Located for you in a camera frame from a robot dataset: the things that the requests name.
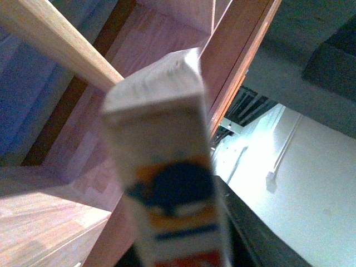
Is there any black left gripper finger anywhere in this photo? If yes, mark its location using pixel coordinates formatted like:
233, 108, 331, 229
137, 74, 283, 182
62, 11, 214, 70
214, 175, 311, 266

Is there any white orange paperback book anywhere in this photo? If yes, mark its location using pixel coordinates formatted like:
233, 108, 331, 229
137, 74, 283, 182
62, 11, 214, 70
102, 48, 231, 266

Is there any left wooden shelf unit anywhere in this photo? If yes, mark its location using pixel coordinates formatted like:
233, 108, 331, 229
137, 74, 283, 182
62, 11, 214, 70
1, 1, 280, 266

